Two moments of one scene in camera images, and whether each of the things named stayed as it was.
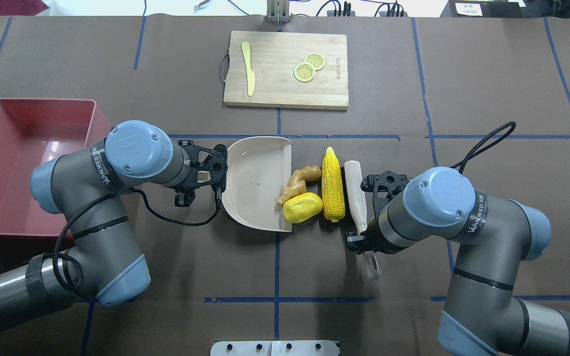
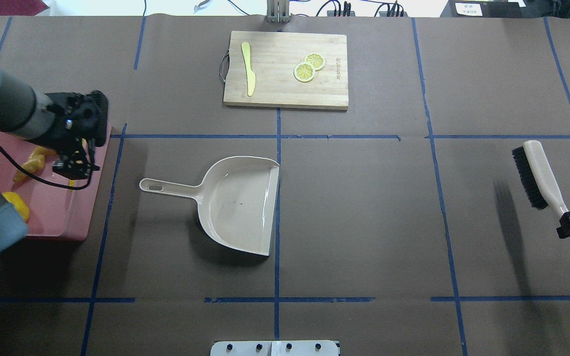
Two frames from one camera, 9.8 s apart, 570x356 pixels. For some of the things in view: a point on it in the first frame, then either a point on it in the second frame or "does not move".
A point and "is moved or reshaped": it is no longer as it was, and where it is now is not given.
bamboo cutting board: (287, 70) does not move
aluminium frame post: (277, 11) does not move
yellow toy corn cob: (333, 189) is moved or reshaped
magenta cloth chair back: (6, 7) does not move
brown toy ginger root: (296, 184) to (35, 163)
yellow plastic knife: (251, 75) does not move
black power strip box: (487, 9) does not move
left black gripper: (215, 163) to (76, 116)
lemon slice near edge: (304, 72) does not move
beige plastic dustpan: (258, 170) is moved or reshaped
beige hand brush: (356, 199) to (543, 187)
